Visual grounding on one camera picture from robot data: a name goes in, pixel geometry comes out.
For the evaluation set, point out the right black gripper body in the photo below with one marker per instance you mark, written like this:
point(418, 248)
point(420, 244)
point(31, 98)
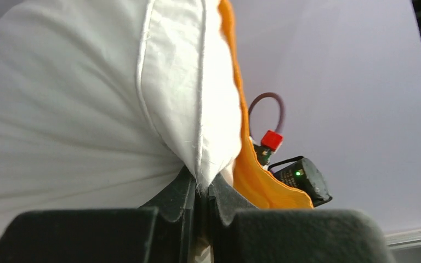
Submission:
point(301, 173)

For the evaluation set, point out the white pillow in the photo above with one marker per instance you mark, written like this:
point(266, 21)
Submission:
point(103, 102)

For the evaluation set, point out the orange printed pillowcase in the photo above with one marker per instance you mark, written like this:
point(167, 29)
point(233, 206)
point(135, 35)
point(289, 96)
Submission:
point(251, 180)

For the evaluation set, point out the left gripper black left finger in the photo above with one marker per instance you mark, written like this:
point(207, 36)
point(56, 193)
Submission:
point(158, 231)

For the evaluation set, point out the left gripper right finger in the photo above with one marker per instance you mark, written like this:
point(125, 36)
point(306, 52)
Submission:
point(240, 232)

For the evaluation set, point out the aluminium frame rail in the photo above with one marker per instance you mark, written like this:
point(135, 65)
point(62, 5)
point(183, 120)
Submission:
point(404, 240)

